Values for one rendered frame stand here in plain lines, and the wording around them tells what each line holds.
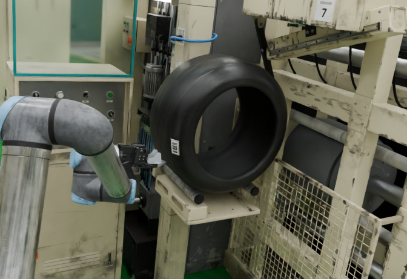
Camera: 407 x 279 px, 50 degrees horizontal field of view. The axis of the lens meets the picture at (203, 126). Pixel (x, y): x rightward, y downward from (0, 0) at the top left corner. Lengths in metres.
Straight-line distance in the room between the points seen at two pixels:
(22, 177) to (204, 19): 1.19
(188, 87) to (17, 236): 0.85
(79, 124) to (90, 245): 1.46
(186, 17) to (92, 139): 1.02
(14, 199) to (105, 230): 1.39
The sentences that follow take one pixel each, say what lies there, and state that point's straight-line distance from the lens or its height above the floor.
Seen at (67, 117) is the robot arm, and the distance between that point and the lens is 1.08.
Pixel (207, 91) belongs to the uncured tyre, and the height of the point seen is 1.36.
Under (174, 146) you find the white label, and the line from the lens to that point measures 1.66.
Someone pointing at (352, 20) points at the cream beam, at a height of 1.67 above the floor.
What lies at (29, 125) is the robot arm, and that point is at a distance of 1.11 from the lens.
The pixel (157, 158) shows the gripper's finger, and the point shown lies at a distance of 1.74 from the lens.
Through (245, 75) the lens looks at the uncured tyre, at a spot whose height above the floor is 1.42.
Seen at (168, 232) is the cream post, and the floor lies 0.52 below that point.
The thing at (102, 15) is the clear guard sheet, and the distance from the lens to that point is 2.13.
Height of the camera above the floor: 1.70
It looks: 17 degrees down
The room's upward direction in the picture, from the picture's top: 7 degrees clockwise
